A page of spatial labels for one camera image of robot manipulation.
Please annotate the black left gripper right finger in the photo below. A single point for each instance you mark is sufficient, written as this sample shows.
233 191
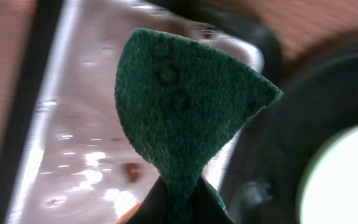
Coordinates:
207 209

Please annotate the green yellow sponge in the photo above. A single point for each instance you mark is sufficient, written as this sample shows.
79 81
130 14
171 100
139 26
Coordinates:
179 102

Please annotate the black rectangular water tray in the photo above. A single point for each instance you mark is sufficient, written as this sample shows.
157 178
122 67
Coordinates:
63 155

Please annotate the light green plate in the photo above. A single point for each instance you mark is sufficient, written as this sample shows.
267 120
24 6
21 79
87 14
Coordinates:
328 192

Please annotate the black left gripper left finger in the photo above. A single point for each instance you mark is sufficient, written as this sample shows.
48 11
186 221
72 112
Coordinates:
153 209

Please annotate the round black tray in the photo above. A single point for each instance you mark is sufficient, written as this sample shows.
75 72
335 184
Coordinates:
273 149

